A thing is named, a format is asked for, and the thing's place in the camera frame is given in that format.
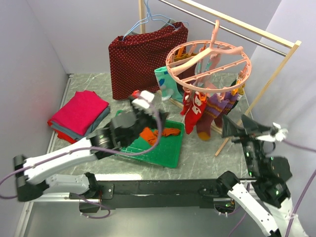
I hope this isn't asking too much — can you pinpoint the black base crossbar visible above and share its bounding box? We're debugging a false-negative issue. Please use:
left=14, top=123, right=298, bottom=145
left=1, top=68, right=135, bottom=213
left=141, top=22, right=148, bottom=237
left=68, top=179, right=247, bottom=214

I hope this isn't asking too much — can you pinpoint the aluminium frame rail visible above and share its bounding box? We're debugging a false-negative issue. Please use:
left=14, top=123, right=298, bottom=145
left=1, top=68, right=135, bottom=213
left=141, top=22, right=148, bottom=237
left=14, top=73, right=109, bottom=237

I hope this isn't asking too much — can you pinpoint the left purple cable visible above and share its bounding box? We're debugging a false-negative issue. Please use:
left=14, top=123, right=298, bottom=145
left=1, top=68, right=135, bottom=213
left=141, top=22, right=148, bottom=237
left=0, top=103, right=164, bottom=220

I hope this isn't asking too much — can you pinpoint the wooden clothes rack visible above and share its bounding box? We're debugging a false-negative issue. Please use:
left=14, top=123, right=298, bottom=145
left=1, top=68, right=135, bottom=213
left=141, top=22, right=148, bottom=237
left=137, top=0, right=302, bottom=157

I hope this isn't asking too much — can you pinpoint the orange sock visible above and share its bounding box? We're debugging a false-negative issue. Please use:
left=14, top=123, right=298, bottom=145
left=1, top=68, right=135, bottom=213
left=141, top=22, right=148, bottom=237
left=140, top=127, right=158, bottom=146
left=161, top=128, right=181, bottom=137

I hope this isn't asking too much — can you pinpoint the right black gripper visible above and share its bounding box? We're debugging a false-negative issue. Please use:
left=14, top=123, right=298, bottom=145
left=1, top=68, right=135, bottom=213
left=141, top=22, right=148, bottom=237
left=220, top=113, right=270, bottom=174

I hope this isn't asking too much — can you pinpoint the teal patterned hanging sock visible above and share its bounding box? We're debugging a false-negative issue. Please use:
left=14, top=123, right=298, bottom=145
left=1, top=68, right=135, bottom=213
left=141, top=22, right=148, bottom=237
left=154, top=67, right=175, bottom=101

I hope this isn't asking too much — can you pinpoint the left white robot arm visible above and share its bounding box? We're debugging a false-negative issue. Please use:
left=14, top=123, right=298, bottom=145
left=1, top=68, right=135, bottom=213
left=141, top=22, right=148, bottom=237
left=13, top=107, right=169, bottom=202

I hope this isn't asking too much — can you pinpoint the maroon yellow striped sock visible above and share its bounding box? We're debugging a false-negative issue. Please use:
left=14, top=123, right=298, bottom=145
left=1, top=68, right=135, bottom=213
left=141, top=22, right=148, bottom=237
left=214, top=92, right=239, bottom=128

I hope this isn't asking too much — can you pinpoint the purple cable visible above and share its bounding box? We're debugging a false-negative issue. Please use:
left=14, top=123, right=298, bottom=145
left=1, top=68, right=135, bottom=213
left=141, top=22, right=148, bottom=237
left=0, top=103, right=164, bottom=220
left=228, top=139, right=316, bottom=237

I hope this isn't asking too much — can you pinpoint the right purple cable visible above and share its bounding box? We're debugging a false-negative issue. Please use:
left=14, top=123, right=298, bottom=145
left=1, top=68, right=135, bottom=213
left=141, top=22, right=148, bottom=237
left=228, top=139, right=316, bottom=237

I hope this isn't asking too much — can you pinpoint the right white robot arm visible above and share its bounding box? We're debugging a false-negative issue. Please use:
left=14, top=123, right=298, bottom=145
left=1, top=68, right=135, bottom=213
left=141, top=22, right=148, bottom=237
left=217, top=115, right=316, bottom=237

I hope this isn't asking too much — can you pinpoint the pink round clip hanger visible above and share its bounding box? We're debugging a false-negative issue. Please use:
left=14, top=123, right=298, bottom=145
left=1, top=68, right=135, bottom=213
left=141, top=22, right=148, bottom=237
left=165, top=20, right=252, bottom=101

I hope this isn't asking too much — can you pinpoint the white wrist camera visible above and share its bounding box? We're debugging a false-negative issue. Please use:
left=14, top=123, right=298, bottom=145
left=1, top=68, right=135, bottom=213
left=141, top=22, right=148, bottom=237
left=268, top=122, right=288, bottom=142
left=131, top=90, right=155, bottom=109

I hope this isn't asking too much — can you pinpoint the metal hanging rod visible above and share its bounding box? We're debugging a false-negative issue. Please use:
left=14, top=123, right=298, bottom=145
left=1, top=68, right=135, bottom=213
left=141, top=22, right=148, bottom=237
left=159, top=0, right=286, bottom=57

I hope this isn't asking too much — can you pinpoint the blue wire hanger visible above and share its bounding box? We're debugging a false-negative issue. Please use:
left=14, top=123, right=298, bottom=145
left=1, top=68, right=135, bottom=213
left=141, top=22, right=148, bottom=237
left=118, top=0, right=189, bottom=41

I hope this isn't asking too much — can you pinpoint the green plastic tray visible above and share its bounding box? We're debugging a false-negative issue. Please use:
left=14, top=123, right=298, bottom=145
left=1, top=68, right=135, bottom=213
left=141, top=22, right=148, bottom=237
left=121, top=120, right=185, bottom=168

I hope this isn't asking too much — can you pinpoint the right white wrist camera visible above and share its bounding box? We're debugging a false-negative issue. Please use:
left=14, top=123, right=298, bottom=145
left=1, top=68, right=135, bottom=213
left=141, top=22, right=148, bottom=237
left=268, top=122, right=288, bottom=142

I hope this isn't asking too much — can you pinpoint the dark red dotted garment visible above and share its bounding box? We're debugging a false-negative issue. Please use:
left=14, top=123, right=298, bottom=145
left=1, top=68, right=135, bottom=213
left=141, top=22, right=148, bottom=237
left=108, top=22, right=188, bottom=100

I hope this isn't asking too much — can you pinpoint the maroon purple hanging sock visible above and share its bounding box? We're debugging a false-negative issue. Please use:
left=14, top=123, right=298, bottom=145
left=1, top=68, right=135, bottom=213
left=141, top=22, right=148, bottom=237
left=178, top=53, right=197, bottom=79

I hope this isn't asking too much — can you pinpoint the red white patterned sock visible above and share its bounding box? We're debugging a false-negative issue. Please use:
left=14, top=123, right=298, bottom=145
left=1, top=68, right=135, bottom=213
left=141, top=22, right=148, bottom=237
left=184, top=92, right=207, bottom=134

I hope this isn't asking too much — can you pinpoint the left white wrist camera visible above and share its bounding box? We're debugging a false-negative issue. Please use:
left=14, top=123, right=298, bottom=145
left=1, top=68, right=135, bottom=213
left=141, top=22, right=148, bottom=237
left=131, top=90, right=155, bottom=109

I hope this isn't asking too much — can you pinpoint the folded pink cloth stack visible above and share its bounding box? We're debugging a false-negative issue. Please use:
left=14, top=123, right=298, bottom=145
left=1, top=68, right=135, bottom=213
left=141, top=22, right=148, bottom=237
left=47, top=90, right=110, bottom=144

